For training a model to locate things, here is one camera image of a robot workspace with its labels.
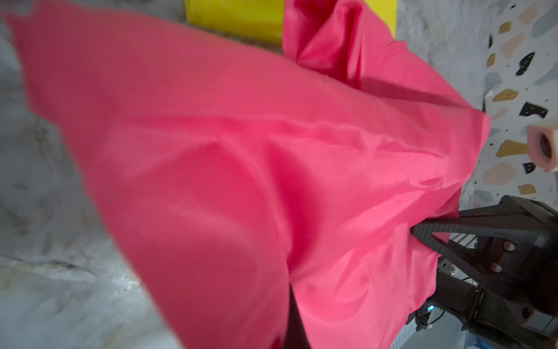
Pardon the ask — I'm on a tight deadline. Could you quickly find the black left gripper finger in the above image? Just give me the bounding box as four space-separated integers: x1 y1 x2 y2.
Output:
283 286 311 349

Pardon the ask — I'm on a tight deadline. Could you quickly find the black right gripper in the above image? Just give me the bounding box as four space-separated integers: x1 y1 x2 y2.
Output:
411 196 557 348

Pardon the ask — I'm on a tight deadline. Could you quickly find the pink raincoat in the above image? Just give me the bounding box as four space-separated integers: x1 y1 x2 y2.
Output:
4 1 491 348

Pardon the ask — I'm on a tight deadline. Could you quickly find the plain yellow raincoat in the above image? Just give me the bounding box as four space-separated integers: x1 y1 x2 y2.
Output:
185 0 398 44

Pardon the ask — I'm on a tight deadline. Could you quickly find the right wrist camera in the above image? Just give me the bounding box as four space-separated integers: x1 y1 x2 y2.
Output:
527 118 557 172

